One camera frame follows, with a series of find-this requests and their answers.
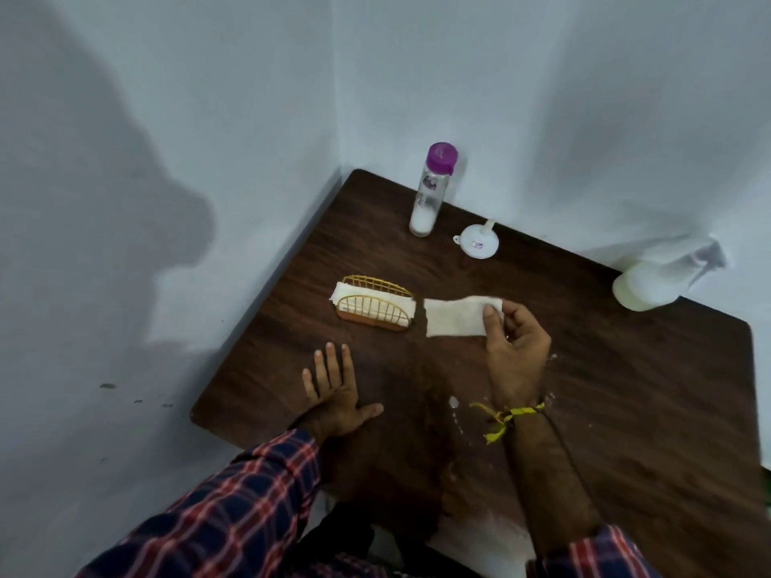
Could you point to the yellow thread wristband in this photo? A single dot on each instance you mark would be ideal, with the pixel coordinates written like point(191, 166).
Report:
point(503, 418)

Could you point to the white plastic funnel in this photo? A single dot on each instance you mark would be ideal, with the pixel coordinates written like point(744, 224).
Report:
point(479, 243)

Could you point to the stack of white napkins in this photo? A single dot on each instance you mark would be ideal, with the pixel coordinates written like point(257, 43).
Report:
point(343, 293)

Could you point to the person's left thumb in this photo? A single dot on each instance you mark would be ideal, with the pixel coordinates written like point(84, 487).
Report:
point(368, 410)

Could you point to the person's left forearm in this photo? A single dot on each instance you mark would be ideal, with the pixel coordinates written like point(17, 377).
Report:
point(235, 511)

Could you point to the person's right forearm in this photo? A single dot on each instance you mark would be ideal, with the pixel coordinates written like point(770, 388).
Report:
point(551, 481)

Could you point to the clear bottle with purple cap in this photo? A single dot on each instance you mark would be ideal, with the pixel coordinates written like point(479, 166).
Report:
point(429, 198)

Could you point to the person's right hand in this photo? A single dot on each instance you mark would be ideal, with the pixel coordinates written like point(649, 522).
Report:
point(518, 361)

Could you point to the person's left little finger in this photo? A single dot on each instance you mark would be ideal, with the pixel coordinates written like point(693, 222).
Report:
point(309, 384)

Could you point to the white paper napkin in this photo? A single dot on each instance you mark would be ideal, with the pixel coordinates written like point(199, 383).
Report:
point(455, 317)

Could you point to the person's left middle finger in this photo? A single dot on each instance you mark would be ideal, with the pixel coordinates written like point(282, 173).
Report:
point(333, 364)

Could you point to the person's right thumb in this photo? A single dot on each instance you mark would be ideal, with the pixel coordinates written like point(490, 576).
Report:
point(492, 328)

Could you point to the white spray bottle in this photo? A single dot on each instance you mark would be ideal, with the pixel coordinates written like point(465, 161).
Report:
point(647, 285)

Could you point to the person's legs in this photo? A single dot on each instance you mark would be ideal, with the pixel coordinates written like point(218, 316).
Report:
point(343, 538)

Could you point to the person's left hand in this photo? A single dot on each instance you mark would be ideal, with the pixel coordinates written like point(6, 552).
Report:
point(334, 403)

